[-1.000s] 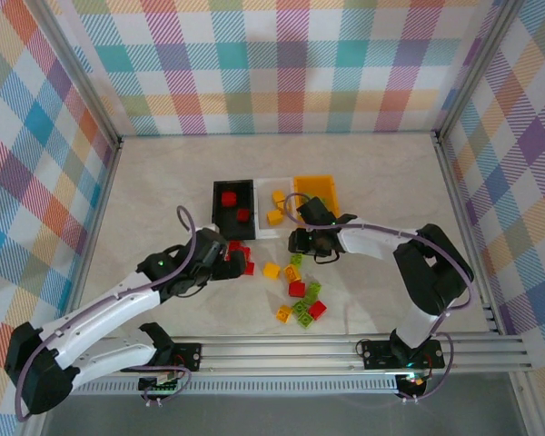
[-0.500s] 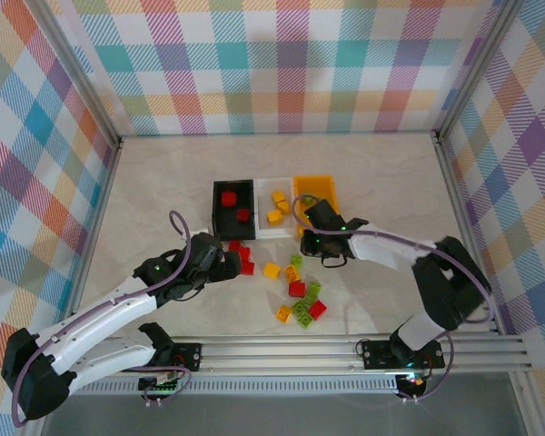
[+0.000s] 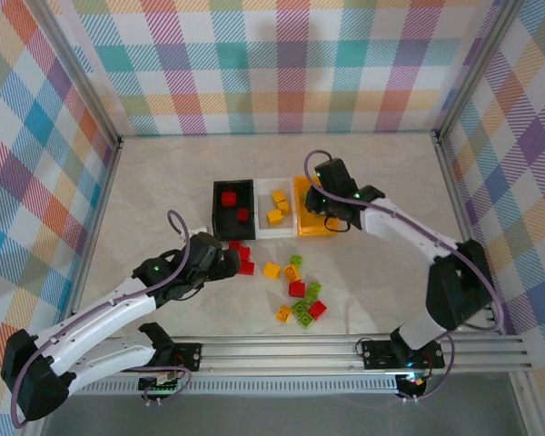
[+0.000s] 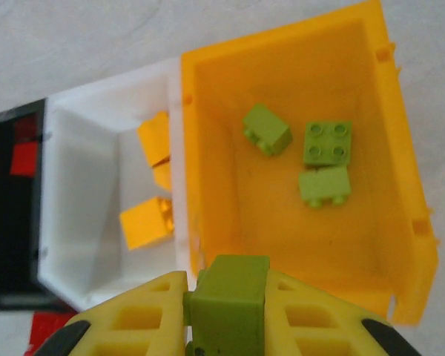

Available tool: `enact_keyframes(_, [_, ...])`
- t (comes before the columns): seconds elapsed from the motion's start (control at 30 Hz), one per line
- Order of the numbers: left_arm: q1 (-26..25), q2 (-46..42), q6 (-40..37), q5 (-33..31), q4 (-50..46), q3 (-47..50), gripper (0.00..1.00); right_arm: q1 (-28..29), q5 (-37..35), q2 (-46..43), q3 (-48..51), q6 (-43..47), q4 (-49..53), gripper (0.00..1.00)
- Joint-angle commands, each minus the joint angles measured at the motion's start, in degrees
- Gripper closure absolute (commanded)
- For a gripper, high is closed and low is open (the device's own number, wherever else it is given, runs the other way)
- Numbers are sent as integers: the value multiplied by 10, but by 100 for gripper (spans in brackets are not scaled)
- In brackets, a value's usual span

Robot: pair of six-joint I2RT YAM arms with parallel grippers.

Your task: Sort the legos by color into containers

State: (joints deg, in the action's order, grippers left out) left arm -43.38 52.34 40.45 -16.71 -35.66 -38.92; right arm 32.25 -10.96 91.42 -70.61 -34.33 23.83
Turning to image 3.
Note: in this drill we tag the yellow lego brick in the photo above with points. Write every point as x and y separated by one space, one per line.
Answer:
271 270
284 207
274 217
284 313
279 197
292 272

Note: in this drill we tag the small red lego brick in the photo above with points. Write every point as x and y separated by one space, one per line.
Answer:
242 215

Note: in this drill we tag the left black-and-white robot arm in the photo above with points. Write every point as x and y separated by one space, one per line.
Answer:
95 318

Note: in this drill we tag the right black-and-white robot arm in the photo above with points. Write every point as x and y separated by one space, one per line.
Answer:
404 231

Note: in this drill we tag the orange plastic bin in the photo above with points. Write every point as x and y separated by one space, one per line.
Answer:
315 230

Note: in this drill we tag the black plastic bin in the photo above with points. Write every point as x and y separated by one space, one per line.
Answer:
222 224

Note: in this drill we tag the white plastic bin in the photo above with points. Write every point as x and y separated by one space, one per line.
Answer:
265 232

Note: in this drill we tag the green circuit board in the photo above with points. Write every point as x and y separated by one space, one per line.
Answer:
156 385

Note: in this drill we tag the circuit board with orange part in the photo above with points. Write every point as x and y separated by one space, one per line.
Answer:
413 383

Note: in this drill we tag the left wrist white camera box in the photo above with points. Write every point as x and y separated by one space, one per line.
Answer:
200 230

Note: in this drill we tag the aluminium mounting rail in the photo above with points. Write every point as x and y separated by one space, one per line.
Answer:
277 354

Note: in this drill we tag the aluminium side rail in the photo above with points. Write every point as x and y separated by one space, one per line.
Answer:
95 227
461 204

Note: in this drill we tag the aluminium frame post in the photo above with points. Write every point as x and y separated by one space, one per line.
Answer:
83 77
476 68

